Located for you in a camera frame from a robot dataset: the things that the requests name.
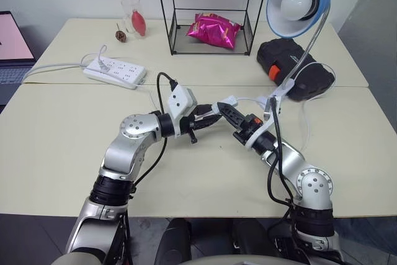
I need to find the red oval ornament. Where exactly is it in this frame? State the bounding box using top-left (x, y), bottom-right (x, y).
top-left (132, 10), bottom-right (147, 37)

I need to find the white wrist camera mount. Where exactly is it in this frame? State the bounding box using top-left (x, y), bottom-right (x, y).
top-left (246, 94), bottom-right (282, 148)
top-left (166, 86), bottom-right (199, 139)

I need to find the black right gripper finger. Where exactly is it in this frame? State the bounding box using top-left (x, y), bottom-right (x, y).
top-left (216, 102), bottom-right (236, 134)
top-left (221, 103), bottom-right (246, 131)

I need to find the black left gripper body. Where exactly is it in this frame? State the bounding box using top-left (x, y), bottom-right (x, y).
top-left (181, 105), bottom-right (207, 145)

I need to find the pink foil snack bag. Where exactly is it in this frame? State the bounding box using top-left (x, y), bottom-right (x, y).
top-left (185, 12), bottom-right (241, 50)

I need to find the clear glass cup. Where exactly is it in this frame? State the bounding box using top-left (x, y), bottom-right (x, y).
top-left (120, 0), bottom-right (149, 40)

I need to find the grey laptop with pink screen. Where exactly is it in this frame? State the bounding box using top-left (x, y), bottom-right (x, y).
top-left (0, 10), bottom-right (38, 106)

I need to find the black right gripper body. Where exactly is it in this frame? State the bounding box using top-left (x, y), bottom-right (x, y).
top-left (234, 113), bottom-right (264, 146)

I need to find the white plug with looped cable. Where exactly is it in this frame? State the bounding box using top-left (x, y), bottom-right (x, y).
top-left (81, 44), bottom-right (110, 72)

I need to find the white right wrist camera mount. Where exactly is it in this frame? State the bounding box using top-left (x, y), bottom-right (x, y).
top-left (246, 94), bottom-right (282, 148)

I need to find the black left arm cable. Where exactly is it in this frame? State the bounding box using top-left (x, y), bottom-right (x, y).
top-left (132, 72), bottom-right (181, 197)

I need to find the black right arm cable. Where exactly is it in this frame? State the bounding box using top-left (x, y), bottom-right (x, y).
top-left (266, 97), bottom-right (299, 238)

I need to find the black case with orange latch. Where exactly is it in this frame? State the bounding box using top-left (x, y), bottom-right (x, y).
top-left (256, 37), bottom-right (336, 103)

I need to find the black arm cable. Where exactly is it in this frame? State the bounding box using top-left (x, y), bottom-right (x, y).
top-left (132, 72), bottom-right (181, 197)
top-left (266, 97), bottom-right (299, 238)

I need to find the black wire frame rack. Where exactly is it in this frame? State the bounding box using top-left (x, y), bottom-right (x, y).
top-left (154, 0), bottom-right (272, 57)

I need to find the dark rounded shape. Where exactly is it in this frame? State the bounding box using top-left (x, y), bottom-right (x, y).
top-left (154, 217), bottom-right (192, 265)

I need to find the white round light bulb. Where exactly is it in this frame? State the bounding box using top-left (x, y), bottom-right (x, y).
top-left (280, 0), bottom-right (318, 22)

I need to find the white power strip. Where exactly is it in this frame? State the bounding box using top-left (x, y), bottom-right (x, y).
top-left (83, 56), bottom-right (148, 89)

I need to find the beige robot torso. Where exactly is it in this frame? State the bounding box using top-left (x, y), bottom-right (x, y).
top-left (52, 251), bottom-right (342, 265)

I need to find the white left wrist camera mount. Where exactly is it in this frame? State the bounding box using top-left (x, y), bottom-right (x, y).
top-left (166, 86), bottom-right (199, 139)

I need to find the white power strip cable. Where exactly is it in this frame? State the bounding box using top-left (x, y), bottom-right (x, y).
top-left (23, 61), bottom-right (91, 83)

